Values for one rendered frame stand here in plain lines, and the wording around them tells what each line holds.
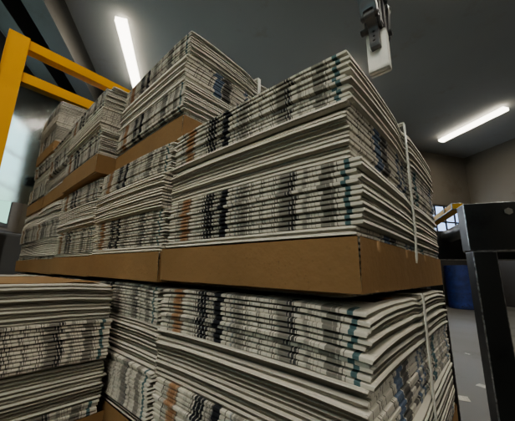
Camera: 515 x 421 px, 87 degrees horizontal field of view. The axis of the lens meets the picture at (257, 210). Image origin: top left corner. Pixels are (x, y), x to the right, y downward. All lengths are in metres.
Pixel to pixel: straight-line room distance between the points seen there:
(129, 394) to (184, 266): 0.21
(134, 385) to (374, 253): 0.37
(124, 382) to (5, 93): 1.69
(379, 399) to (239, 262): 0.16
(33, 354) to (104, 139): 0.46
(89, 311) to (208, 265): 0.24
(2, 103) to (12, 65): 0.22
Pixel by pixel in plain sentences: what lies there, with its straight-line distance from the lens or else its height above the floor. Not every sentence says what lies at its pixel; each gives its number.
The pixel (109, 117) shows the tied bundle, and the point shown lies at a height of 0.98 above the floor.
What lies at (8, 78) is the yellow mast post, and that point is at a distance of 2.01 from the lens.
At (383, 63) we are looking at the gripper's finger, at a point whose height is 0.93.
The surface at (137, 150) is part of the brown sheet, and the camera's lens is 0.63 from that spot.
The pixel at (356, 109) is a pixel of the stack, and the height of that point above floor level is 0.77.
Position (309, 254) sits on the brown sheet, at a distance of 0.24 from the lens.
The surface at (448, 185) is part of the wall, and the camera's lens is 7.71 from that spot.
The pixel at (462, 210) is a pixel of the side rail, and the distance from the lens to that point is 0.87.
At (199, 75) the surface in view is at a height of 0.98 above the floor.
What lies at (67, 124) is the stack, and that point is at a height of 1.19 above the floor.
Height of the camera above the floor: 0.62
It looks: 13 degrees up
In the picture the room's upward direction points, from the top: 1 degrees clockwise
